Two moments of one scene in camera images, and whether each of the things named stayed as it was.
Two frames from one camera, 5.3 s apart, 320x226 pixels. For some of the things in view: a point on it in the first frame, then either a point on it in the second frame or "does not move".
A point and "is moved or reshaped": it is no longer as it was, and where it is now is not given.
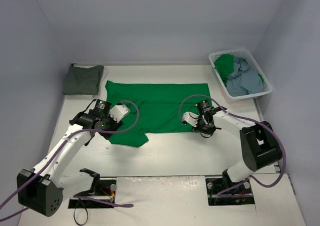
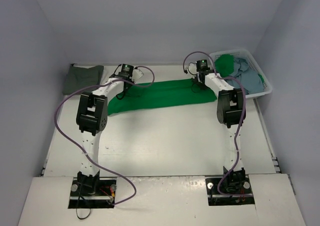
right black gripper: x=202 y=127 to x=200 y=78
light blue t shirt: x=244 y=80 does not move
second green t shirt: x=224 y=66 does not move
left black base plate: x=107 y=188 does not move
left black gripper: x=113 y=129 to x=126 y=84
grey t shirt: x=83 y=81 does not move
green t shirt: x=158 y=104 is moved or reshaped
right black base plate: x=216 y=185 does not move
